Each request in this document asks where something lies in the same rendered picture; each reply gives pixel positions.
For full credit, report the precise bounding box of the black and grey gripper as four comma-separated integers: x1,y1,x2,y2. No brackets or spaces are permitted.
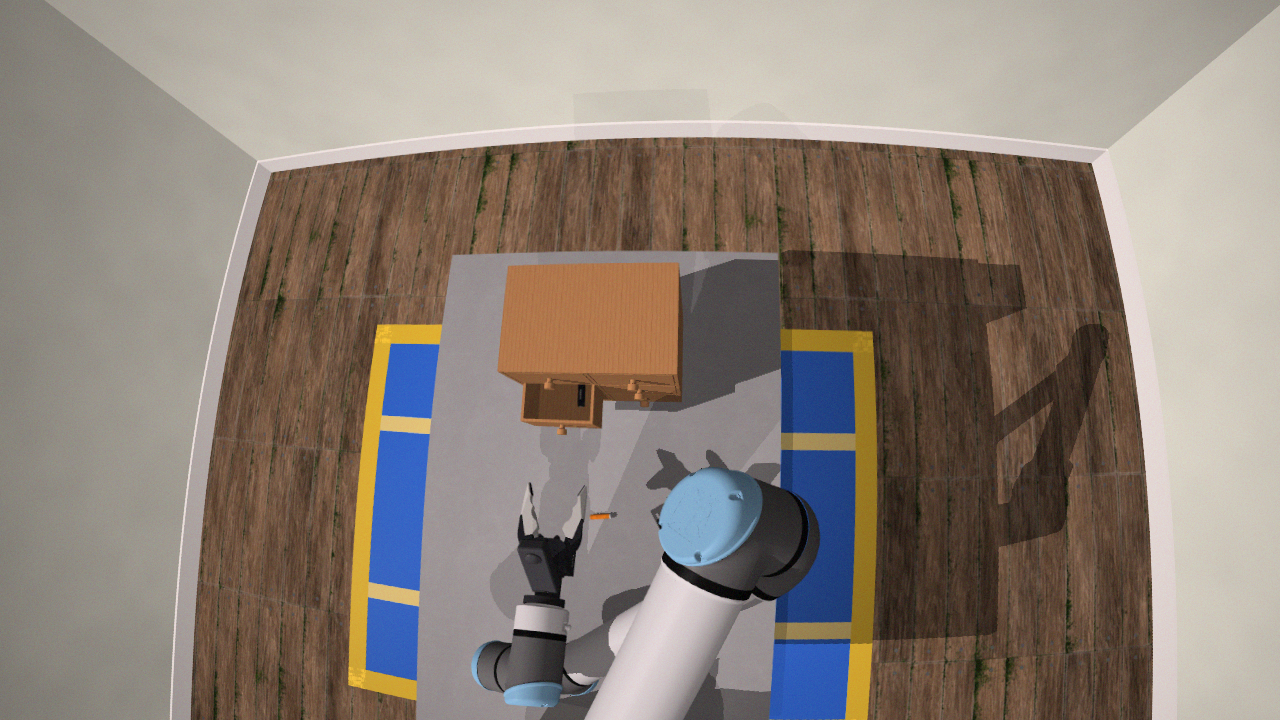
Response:
518,482,588,609

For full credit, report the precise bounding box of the brown wooden chest of drawers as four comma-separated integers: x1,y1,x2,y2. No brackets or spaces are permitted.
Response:
497,263,684,402

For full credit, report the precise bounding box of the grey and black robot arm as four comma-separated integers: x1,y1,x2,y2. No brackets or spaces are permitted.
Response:
471,468,820,720

